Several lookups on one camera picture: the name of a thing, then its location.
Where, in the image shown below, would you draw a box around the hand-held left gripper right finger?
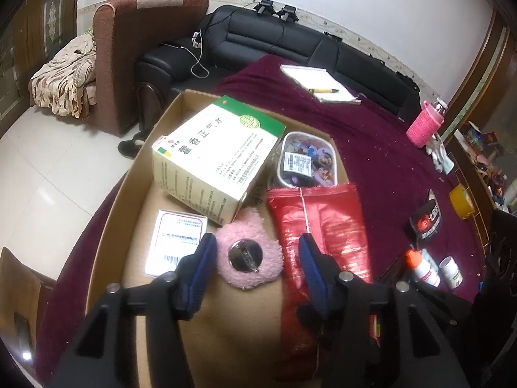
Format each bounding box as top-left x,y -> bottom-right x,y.
298,232 -> 465,388

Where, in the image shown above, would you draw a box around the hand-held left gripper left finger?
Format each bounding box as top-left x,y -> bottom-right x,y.
48,232 -> 219,388

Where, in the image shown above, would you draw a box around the small white medicine box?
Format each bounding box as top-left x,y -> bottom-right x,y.
144,209 -> 208,279

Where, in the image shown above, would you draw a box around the red snack packet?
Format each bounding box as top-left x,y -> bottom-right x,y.
266,183 -> 382,381

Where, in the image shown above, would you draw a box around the brown cardboard box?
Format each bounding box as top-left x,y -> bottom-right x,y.
83,89 -> 356,388

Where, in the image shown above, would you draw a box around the pink plush round mirror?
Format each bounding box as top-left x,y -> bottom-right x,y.
214,207 -> 283,290

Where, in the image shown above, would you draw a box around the cartoon print tin box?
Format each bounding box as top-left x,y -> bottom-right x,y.
267,130 -> 338,189

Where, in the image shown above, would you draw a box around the large green white medicine box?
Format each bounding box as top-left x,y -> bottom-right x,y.
151,95 -> 287,227

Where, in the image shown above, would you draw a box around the small white pill bottle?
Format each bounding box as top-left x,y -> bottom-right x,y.
439,256 -> 464,290

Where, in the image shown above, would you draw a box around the yellow tape roll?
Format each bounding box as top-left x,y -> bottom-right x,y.
449,183 -> 475,220

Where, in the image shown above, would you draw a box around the orange cap dropper bottle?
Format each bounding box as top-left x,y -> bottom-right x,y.
405,249 -> 441,287

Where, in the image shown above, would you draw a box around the black packet red emblem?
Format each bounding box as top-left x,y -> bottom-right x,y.
409,189 -> 444,248

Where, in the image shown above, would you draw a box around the white gloves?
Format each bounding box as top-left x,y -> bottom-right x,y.
426,133 -> 457,174

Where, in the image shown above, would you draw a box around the black shoes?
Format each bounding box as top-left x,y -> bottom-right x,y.
117,129 -> 152,158

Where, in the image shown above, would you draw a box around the pink knit sleeve bottle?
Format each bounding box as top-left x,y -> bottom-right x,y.
406,98 -> 448,149

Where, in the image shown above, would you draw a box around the wooden chair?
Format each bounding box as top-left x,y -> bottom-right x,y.
0,246 -> 57,364

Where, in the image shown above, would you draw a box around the white notebook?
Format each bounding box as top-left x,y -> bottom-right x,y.
280,64 -> 362,106

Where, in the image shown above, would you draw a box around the wooden shelf unit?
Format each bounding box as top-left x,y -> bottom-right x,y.
438,8 -> 517,251

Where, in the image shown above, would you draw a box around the brown armchair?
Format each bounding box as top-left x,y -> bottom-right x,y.
92,0 -> 210,137

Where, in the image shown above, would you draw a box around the black leather sofa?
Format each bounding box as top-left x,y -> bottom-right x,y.
135,5 -> 423,120

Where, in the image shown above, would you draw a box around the floral blanket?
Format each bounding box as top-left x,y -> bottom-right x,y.
28,34 -> 98,120

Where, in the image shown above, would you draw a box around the wooden glass door cabinet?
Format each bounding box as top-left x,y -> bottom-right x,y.
0,0 -> 81,138

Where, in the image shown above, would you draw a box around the white charger cable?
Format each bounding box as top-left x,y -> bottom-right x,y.
162,30 -> 211,78

